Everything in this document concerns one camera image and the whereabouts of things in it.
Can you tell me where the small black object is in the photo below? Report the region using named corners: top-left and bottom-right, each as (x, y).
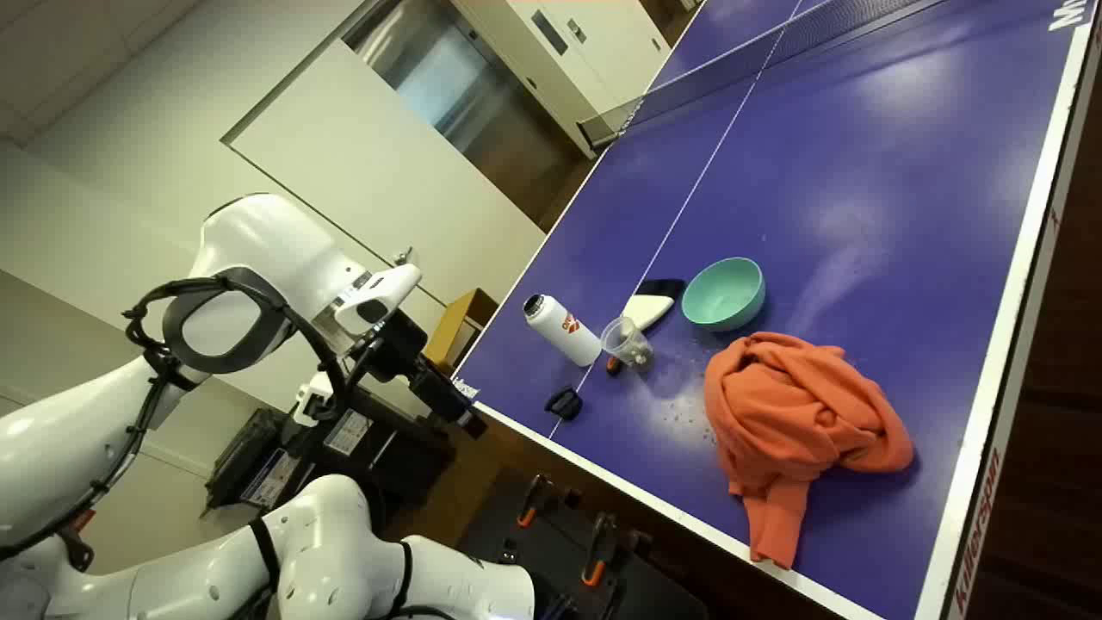
top-left (545, 390), bottom-right (581, 422)

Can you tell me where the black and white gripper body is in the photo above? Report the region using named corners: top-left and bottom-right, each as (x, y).
top-left (332, 261), bottom-right (486, 439)

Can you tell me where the clear plastic cup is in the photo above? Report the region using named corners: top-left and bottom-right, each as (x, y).
top-left (612, 317), bottom-right (656, 370)

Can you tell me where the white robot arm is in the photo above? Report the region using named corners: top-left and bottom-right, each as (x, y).
top-left (0, 192), bottom-right (542, 620)

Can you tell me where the orange cloth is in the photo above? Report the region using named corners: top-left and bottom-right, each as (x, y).
top-left (702, 332), bottom-right (915, 570)

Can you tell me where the teal green bowl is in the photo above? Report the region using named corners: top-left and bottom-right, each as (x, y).
top-left (683, 256), bottom-right (766, 332)

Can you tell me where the orange handled clamp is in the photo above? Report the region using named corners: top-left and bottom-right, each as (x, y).
top-left (512, 472), bottom-right (550, 531)
top-left (580, 515), bottom-right (618, 589)

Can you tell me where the table tennis net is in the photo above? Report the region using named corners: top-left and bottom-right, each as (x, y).
top-left (580, 0), bottom-right (938, 147)

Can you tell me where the black equipment cart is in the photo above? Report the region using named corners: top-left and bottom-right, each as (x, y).
top-left (207, 394), bottom-right (455, 524)

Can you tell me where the yellow wooden stool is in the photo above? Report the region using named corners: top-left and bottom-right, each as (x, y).
top-left (424, 289), bottom-right (496, 373)

